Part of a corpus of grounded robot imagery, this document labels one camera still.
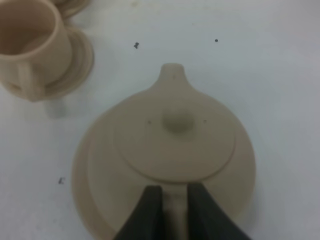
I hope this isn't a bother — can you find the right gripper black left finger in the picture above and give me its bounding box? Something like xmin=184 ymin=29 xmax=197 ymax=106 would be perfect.
xmin=115 ymin=185 xmax=166 ymax=240

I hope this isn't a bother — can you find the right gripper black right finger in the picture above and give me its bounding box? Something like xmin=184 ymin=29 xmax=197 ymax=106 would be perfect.
xmin=187 ymin=183 xmax=250 ymax=240

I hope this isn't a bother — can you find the tan ceramic teapot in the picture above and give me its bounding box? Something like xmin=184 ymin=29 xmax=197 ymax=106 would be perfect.
xmin=86 ymin=63 xmax=256 ymax=240

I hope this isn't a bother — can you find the tan teapot saucer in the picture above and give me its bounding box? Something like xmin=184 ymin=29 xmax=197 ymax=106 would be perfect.
xmin=71 ymin=117 xmax=116 ymax=240

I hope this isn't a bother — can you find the right tan cup saucer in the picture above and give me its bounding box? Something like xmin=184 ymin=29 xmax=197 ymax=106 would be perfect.
xmin=0 ymin=24 xmax=95 ymax=101

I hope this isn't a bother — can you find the right tan teacup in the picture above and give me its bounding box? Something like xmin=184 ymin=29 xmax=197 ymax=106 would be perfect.
xmin=0 ymin=0 xmax=72 ymax=102

